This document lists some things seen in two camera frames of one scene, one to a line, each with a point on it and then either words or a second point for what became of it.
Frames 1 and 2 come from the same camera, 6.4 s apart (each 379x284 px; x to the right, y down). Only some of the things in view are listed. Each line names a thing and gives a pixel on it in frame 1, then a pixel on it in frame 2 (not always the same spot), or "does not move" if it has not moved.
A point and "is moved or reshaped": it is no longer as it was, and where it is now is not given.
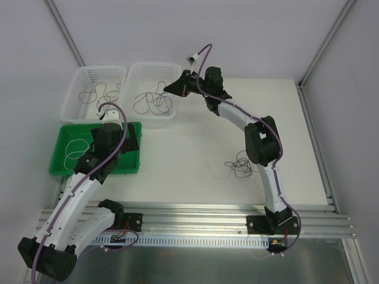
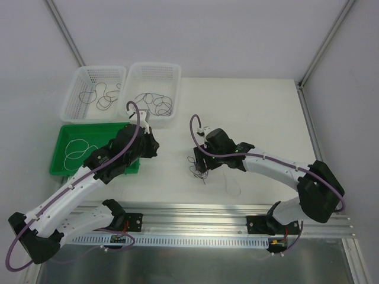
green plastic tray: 74,141 does not move
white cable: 216,177 -> 227,188
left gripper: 132,142 -> 151,144
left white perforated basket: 89,87 does not move
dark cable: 105,101 does not move
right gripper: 184,84 -> 200,158
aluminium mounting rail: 312,220 does not move
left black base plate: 133,221 does not move
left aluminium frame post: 64,32 does not move
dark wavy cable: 87,97 does not move
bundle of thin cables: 241,166 is moved or reshaped
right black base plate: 263,225 does not move
